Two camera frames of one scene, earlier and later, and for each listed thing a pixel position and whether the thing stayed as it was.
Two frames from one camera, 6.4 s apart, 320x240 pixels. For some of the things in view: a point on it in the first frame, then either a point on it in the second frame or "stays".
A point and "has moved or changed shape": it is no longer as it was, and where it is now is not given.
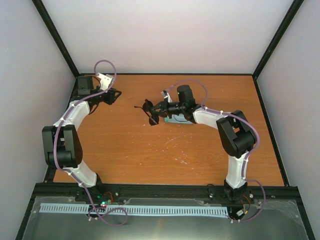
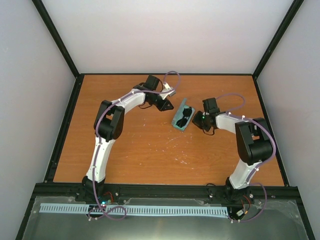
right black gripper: [162, 105] → [195, 120]
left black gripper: [110, 99] → [162, 107]
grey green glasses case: [177, 119] has moved or changed shape
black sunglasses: [147, 107] → [186, 112]
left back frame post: [57, 37] stays
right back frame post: [294, 8] stays
